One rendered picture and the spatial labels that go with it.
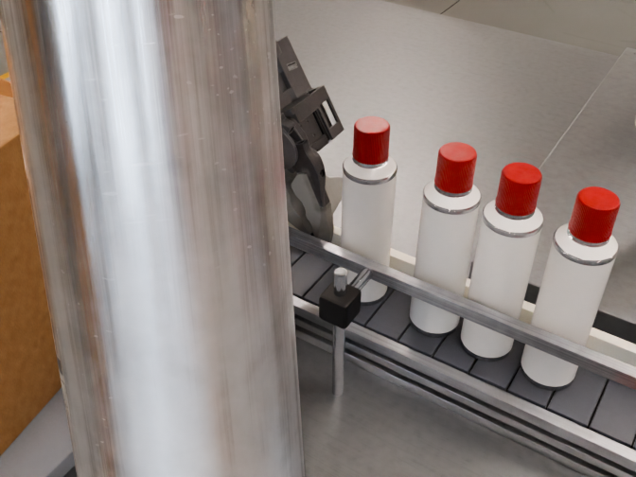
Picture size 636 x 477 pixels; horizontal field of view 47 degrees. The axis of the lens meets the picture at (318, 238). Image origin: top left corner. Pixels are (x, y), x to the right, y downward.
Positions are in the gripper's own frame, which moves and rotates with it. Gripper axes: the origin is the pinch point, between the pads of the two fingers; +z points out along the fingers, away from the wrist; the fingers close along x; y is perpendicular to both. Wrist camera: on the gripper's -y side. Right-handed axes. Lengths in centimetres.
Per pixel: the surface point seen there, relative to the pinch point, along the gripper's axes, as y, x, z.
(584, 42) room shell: 282, 76, 63
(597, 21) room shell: 309, 78, 62
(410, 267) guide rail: 3.8, -6.7, 6.8
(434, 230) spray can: -1.6, -15.6, -0.2
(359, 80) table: 51, 26, -3
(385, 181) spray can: -0.3, -11.7, -5.2
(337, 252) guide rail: -3.6, -5.3, -0.1
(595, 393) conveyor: 0.4, -23.7, 20.0
